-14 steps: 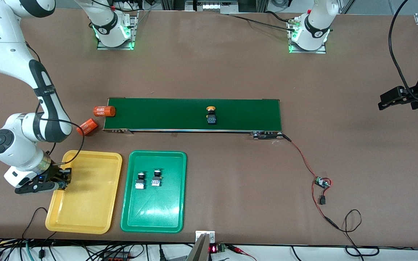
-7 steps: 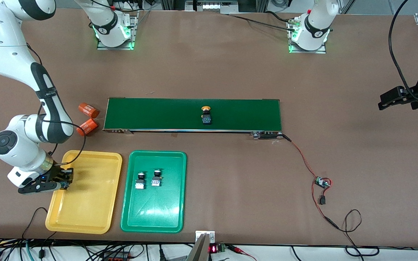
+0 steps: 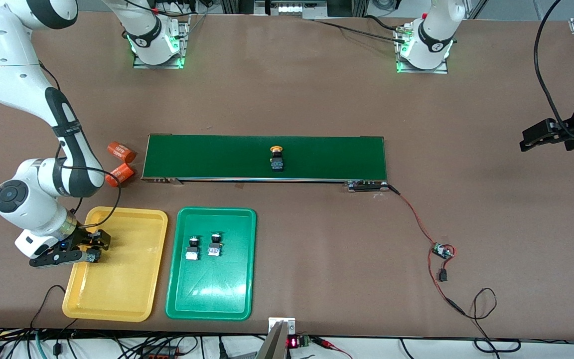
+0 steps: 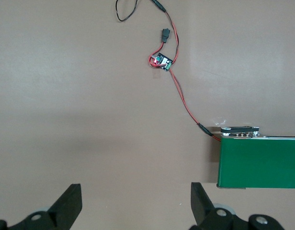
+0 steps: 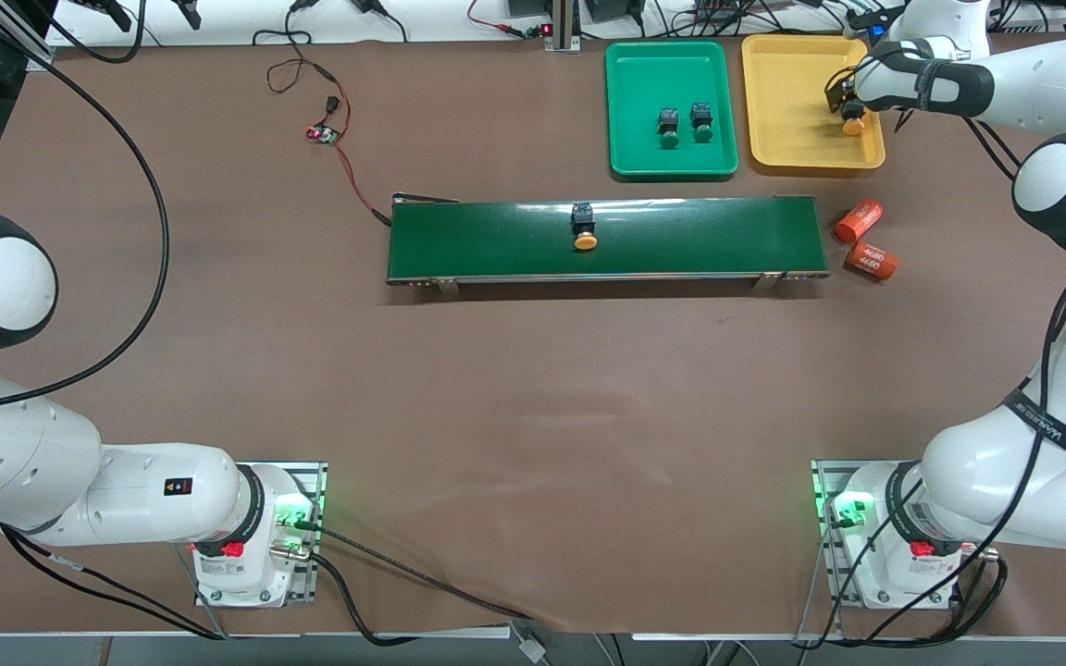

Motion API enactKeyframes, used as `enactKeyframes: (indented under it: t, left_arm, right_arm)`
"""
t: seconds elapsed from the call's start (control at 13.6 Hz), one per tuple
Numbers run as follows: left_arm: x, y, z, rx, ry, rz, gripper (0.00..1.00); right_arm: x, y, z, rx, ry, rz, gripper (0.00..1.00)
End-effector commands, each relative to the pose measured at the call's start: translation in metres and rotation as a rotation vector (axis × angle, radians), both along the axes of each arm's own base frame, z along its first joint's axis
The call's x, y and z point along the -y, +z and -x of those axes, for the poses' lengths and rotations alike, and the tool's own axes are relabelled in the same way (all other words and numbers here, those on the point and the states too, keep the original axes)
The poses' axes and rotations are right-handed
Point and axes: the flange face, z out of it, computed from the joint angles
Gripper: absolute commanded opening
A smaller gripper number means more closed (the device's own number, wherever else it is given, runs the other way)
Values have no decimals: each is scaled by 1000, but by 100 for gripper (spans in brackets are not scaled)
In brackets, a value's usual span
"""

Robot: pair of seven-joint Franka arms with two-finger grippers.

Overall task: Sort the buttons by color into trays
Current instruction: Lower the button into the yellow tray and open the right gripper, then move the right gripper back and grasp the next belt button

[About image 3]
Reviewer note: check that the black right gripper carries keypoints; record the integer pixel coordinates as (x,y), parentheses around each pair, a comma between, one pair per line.
(83,237)

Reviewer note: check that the green push button switch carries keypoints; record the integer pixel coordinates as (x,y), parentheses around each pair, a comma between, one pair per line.
(193,249)
(215,246)

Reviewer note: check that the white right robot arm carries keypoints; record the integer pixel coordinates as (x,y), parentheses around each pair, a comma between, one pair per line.
(23,75)

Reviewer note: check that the yellow plastic tray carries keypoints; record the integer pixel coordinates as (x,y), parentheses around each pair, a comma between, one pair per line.
(122,279)

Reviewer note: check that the red and black power strip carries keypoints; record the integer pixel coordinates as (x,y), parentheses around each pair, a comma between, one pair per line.
(160,353)

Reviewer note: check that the green plastic tray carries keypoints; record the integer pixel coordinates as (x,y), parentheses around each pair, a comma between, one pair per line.
(222,289)

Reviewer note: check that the small green circuit board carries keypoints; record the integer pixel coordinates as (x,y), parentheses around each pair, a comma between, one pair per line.
(441,251)

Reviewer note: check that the small black connector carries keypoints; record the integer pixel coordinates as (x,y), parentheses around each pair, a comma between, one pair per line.
(443,275)

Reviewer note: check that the green conveyor belt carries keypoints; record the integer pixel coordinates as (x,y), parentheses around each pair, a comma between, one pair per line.
(267,164)

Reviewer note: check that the red digit display module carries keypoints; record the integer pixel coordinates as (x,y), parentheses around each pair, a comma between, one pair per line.
(294,342)

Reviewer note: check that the red clip lead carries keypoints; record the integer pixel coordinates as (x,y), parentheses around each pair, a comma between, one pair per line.
(329,344)

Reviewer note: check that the grey equipment box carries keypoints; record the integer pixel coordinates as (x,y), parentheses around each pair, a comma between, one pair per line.
(292,9)

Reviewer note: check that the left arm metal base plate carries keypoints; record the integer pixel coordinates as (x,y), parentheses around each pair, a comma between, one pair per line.
(406,71)

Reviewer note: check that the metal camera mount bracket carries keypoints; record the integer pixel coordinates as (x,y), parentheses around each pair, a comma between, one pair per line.
(279,339)

